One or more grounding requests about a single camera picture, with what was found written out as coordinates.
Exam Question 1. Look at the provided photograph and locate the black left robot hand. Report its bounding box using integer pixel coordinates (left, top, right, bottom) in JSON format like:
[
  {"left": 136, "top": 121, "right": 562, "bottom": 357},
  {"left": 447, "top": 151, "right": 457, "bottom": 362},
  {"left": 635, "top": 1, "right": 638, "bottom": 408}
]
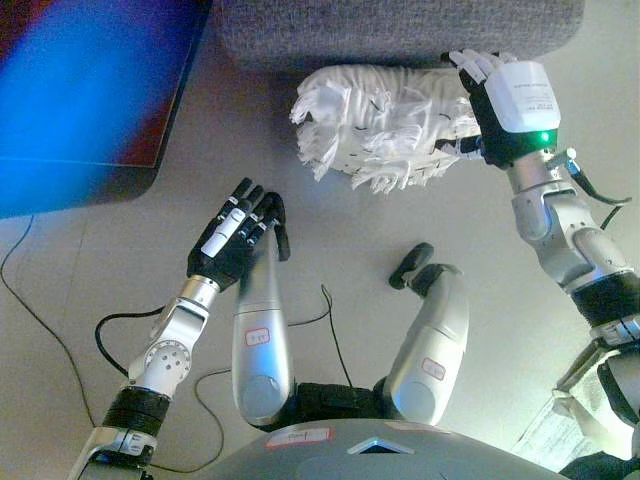
[{"left": 187, "top": 177, "right": 284, "bottom": 295}]

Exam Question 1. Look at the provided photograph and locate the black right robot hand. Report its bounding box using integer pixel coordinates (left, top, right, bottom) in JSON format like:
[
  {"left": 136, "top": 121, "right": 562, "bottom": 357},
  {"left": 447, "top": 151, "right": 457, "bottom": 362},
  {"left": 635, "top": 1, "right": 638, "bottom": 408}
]
[{"left": 434, "top": 48, "right": 564, "bottom": 169}]

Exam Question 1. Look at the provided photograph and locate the white fringed pillow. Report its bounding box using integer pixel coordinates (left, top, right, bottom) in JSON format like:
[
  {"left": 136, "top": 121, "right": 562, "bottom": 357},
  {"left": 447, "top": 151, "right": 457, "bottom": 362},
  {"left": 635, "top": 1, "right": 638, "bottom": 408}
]
[{"left": 289, "top": 62, "right": 484, "bottom": 195}]

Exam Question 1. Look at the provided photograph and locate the grey fabric armchair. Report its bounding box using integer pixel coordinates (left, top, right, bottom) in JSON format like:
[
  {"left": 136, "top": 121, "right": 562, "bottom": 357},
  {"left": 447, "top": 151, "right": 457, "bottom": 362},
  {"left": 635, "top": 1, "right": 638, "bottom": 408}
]
[{"left": 212, "top": 0, "right": 586, "bottom": 76}]

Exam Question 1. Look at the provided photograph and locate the black robot pelvis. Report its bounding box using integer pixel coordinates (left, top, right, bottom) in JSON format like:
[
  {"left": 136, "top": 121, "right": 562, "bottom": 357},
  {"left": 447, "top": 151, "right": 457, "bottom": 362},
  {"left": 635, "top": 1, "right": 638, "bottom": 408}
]
[{"left": 277, "top": 381, "right": 389, "bottom": 427}]

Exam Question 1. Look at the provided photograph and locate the brown wooden cabinet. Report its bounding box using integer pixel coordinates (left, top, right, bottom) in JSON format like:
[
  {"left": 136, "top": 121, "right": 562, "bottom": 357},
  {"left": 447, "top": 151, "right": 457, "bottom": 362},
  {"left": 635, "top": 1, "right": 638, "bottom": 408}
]
[{"left": 0, "top": 0, "right": 214, "bottom": 220}]

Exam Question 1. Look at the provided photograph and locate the grey robot torso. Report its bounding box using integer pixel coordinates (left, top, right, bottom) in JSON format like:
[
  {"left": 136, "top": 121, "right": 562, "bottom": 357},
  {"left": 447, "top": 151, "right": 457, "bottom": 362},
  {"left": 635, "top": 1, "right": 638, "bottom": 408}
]
[{"left": 199, "top": 419, "right": 571, "bottom": 480}]

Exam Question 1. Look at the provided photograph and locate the cream blanket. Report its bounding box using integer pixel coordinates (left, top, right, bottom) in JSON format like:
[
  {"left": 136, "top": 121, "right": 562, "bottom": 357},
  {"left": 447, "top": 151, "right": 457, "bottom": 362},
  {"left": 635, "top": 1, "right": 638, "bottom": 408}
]
[{"left": 514, "top": 387, "right": 604, "bottom": 474}]

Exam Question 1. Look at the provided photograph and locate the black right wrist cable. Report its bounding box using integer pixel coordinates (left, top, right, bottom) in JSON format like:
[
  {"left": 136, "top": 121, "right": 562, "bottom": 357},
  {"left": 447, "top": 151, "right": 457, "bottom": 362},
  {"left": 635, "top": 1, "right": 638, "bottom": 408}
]
[{"left": 564, "top": 147, "right": 634, "bottom": 232}]

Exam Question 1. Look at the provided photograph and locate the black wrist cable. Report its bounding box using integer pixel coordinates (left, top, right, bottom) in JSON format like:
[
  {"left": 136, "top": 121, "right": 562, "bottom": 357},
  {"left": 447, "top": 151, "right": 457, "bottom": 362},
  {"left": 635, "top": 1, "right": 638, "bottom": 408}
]
[
  {"left": 564, "top": 147, "right": 634, "bottom": 232},
  {"left": 94, "top": 308, "right": 167, "bottom": 377}
]

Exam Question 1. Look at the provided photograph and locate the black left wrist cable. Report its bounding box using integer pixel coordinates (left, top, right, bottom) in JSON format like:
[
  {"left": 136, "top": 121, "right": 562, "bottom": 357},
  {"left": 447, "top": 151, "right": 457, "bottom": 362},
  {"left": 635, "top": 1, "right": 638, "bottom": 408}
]
[{"left": 94, "top": 308, "right": 167, "bottom": 377}]

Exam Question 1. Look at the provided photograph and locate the thin black robot tether cable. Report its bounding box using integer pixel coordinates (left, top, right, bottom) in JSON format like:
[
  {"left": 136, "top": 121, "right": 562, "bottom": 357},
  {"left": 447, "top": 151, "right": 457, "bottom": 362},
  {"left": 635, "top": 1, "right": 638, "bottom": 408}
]
[{"left": 193, "top": 283, "right": 362, "bottom": 475}]

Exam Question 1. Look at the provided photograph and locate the thin black floor cable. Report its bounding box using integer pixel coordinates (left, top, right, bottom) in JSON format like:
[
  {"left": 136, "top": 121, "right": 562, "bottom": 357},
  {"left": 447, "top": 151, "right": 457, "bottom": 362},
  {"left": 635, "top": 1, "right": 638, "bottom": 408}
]
[{"left": 0, "top": 214, "right": 97, "bottom": 430}]

